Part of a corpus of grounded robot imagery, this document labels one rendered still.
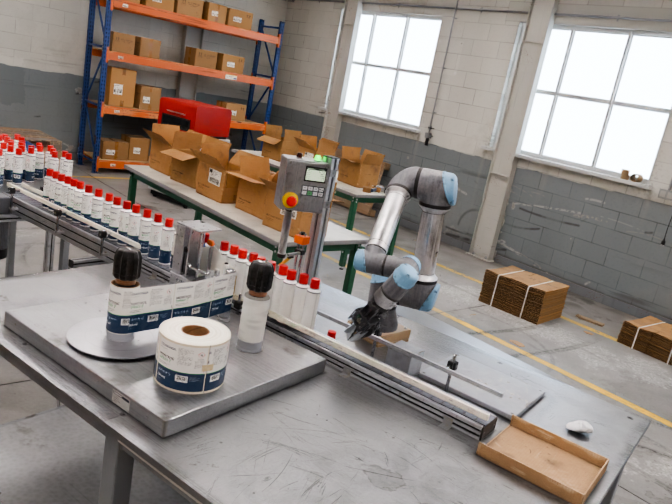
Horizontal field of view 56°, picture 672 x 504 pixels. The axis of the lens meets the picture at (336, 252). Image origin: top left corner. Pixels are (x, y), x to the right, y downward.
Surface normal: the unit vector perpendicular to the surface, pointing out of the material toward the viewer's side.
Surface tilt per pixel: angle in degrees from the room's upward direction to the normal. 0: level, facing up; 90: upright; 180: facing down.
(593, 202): 90
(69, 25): 90
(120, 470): 90
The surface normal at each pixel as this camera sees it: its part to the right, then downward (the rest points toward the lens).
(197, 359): 0.25, 0.29
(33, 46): 0.65, 0.31
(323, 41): -0.73, 0.04
